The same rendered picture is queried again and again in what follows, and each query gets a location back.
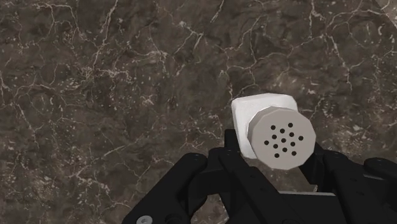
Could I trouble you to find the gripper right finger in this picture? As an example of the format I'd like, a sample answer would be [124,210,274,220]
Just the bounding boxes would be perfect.
[298,142,397,224]

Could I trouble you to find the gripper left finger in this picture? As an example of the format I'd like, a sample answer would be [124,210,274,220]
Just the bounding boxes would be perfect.
[121,129,281,224]

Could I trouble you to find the white salt shaker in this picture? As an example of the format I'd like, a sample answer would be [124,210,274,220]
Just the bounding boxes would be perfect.
[230,92,317,171]

